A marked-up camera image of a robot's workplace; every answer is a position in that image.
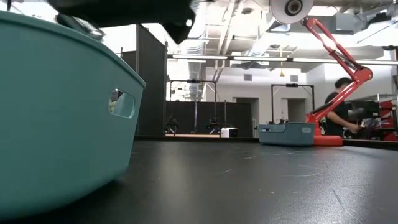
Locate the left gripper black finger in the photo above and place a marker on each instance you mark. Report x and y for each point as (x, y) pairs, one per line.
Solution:
(82, 29)

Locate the small black background robot arm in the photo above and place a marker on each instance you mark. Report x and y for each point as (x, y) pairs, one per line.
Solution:
(213, 125)
(172, 124)

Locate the tall black partition panel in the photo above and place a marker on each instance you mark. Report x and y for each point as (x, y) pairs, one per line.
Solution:
(152, 84)

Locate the ceiling light strip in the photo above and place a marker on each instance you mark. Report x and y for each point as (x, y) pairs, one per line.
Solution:
(314, 60)
(259, 58)
(199, 57)

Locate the teal plastic bin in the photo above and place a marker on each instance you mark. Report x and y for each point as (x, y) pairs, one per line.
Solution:
(56, 130)

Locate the wooden table top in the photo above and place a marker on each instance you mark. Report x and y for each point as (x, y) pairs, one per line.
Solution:
(192, 135)

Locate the white box device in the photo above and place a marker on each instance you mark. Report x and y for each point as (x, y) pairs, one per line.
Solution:
(229, 132)

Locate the yellow hanging pendant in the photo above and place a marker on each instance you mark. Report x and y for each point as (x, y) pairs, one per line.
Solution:
(282, 74)

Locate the red articulated lamp white head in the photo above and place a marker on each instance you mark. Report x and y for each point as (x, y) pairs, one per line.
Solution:
(323, 34)

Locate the blue-grey plastic bin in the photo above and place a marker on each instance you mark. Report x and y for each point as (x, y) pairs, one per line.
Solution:
(287, 134)

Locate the person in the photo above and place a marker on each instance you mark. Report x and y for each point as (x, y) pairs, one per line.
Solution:
(337, 115)

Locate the black workbench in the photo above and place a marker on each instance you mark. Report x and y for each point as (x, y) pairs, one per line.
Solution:
(373, 135)

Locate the red tool cabinet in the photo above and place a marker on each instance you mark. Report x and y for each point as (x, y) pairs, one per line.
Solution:
(388, 124)

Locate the black metal frame rig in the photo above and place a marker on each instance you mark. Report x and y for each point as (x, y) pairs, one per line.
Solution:
(292, 85)
(192, 81)

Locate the grey wall vent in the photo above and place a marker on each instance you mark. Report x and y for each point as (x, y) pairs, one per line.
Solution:
(247, 77)
(294, 78)

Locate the low black partition wall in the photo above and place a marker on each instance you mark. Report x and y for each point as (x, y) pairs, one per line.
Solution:
(236, 118)

